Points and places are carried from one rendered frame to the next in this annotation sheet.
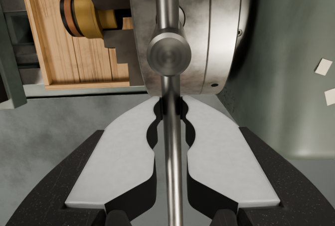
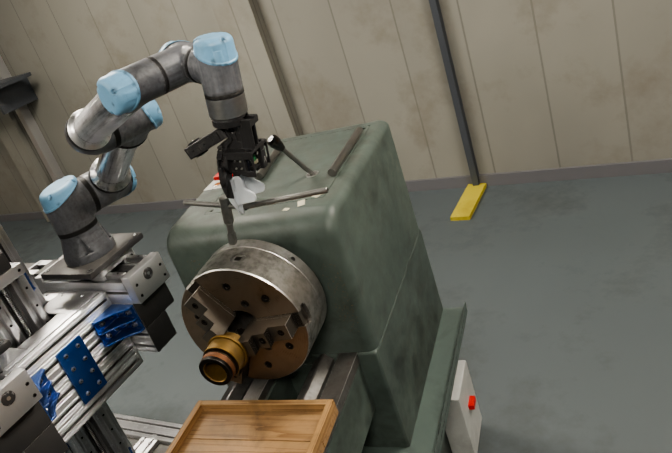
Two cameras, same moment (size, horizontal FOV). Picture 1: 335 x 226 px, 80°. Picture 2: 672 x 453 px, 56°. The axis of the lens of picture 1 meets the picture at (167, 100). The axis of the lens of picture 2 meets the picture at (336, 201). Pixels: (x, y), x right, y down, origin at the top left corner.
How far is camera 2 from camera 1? 131 cm
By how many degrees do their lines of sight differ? 77
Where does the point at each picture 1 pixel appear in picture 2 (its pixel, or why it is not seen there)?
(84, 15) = (218, 342)
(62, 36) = not seen: outside the picture
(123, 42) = (252, 330)
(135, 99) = not seen: outside the picture
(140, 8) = (225, 266)
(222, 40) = (260, 244)
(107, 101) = not seen: outside the picture
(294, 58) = (279, 219)
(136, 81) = (283, 321)
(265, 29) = (266, 235)
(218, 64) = (274, 249)
